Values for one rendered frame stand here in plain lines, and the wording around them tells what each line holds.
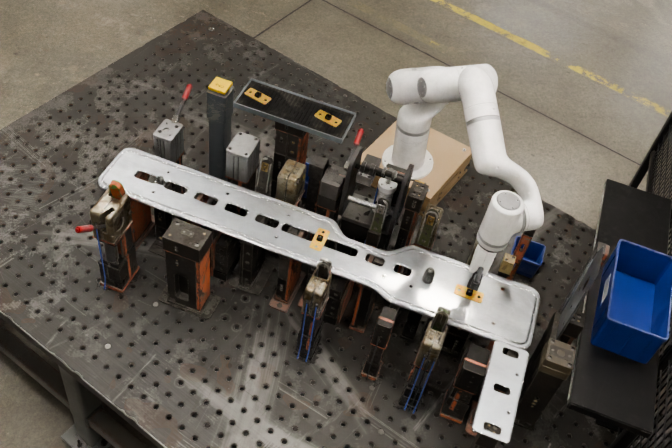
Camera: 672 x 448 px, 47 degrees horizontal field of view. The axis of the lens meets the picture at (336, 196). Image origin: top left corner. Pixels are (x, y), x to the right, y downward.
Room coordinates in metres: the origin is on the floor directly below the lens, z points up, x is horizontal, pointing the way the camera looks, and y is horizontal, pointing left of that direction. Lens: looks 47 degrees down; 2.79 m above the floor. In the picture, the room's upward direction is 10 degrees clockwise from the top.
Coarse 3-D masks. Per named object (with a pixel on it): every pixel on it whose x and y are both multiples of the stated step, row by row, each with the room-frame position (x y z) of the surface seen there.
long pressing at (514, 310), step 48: (144, 192) 1.54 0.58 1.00; (192, 192) 1.58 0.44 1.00; (240, 192) 1.61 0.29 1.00; (288, 240) 1.46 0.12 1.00; (336, 240) 1.49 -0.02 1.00; (384, 288) 1.34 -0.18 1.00; (432, 288) 1.37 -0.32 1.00; (480, 288) 1.40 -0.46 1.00; (528, 288) 1.43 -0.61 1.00; (480, 336) 1.25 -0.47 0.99; (528, 336) 1.27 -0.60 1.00
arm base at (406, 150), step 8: (400, 136) 2.04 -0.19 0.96; (408, 136) 2.03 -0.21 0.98; (416, 136) 2.03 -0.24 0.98; (424, 136) 2.04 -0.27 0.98; (400, 144) 2.04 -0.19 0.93; (408, 144) 2.03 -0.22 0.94; (416, 144) 2.03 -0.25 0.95; (424, 144) 2.05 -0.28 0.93; (384, 152) 2.11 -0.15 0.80; (392, 152) 2.08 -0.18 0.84; (400, 152) 2.04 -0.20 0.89; (408, 152) 2.03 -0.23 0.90; (416, 152) 2.03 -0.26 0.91; (424, 152) 2.06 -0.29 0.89; (384, 160) 2.07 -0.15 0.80; (392, 160) 2.07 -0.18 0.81; (400, 160) 2.03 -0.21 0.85; (408, 160) 2.03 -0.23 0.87; (416, 160) 2.03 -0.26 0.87; (424, 160) 2.09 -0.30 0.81; (432, 160) 2.10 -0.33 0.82; (416, 168) 2.04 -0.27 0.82; (424, 168) 2.05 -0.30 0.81; (416, 176) 2.01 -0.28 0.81; (424, 176) 2.02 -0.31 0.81
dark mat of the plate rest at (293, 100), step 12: (252, 84) 1.94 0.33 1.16; (240, 96) 1.87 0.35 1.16; (276, 96) 1.90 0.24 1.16; (288, 96) 1.91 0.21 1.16; (264, 108) 1.84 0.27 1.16; (276, 108) 1.85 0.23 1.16; (288, 108) 1.86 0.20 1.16; (300, 108) 1.87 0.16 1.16; (312, 108) 1.88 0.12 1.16; (324, 108) 1.89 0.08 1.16; (288, 120) 1.80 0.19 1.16; (300, 120) 1.81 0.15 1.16; (312, 120) 1.82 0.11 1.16; (348, 120) 1.85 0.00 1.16; (324, 132) 1.78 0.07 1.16; (336, 132) 1.78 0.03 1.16
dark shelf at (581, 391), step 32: (608, 192) 1.87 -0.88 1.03; (640, 192) 1.90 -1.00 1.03; (608, 224) 1.72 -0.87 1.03; (640, 224) 1.75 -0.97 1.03; (608, 256) 1.59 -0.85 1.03; (576, 352) 1.23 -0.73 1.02; (608, 352) 1.24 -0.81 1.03; (576, 384) 1.12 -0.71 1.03; (608, 384) 1.14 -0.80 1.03; (640, 384) 1.15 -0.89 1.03; (608, 416) 1.04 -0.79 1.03; (640, 416) 1.06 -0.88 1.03
